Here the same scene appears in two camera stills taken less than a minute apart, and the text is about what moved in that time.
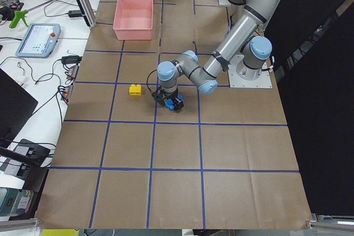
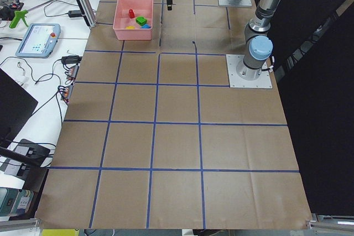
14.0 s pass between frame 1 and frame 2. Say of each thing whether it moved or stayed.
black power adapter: stayed
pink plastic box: stayed
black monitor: stayed
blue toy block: moved
